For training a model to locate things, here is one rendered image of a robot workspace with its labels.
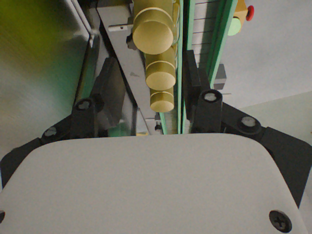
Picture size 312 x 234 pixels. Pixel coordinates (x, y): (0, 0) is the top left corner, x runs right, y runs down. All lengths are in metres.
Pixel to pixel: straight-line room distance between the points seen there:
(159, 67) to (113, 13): 0.32
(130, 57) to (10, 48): 0.41
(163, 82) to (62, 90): 0.13
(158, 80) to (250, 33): 0.59
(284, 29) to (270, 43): 0.06
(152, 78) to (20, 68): 0.13
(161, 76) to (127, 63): 0.41
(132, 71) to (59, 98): 0.40
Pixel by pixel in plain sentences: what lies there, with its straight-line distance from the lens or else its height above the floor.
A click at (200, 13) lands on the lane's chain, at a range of 0.50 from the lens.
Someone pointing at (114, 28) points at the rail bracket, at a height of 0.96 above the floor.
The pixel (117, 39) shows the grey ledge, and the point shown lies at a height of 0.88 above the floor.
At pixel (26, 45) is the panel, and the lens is 0.23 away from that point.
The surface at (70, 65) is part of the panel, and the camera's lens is 0.29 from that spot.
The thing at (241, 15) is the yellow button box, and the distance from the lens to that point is 0.60.
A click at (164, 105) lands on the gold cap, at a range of 0.24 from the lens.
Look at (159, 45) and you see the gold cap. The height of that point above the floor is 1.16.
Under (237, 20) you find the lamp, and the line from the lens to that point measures 0.59.
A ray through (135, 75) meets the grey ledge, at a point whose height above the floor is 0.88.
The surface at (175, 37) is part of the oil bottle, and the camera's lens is 0.25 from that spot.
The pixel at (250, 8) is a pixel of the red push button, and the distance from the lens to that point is 0.64.
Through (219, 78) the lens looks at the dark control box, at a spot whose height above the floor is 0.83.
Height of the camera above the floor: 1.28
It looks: 26 degrees down
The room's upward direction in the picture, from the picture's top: 180 degrees clockwise
